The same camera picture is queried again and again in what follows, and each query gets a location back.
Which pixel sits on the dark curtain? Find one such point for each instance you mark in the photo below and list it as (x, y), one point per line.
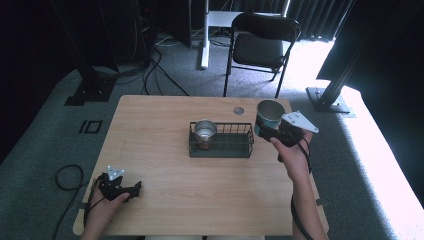
(393, 83)

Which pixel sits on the person's left hand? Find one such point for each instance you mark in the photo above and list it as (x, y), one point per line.
(100, 213)

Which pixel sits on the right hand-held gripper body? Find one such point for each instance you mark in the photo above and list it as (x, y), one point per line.
(290, 136)

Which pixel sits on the black cabinet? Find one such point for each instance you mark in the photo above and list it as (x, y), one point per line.
(175, 20)

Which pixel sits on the black metal stand with base plate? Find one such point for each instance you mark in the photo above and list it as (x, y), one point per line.
(328, 101)

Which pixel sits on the person's right hand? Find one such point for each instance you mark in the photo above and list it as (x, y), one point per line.
(295, 163)

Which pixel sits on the black folding chair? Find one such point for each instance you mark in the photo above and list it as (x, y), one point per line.
(258, 50)

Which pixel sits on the grey table grommet cap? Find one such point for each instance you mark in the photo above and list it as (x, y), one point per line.
(238, 110)

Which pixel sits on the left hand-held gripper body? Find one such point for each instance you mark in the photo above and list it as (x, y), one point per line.
(111, 188)

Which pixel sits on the black stand with square base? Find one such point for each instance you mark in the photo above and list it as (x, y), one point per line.
(91, 91)

